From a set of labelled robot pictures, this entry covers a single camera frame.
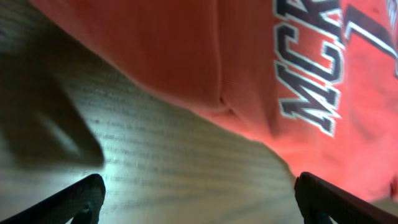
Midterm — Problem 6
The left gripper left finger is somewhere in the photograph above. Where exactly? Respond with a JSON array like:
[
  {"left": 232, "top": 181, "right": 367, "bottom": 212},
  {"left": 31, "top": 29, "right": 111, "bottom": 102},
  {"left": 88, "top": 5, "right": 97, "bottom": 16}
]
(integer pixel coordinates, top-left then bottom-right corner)
[{"left": 1, "top": 174, "right": 106, "bottom": 224}]

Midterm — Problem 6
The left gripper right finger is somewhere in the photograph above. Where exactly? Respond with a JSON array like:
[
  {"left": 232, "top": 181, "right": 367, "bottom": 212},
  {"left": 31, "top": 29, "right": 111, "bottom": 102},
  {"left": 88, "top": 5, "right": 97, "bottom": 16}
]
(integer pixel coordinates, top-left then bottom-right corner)
[{"left": 294, "top": 172, "right": 397, "bottom": 224}]

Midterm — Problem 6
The red printed soccer t-shirt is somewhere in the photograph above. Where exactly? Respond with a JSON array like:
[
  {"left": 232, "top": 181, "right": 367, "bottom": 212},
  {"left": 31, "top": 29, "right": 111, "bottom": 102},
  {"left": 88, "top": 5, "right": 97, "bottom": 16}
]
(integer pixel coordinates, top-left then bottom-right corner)
[{"left": 32, "top": 0, "right": 397, "bottom": 201}]

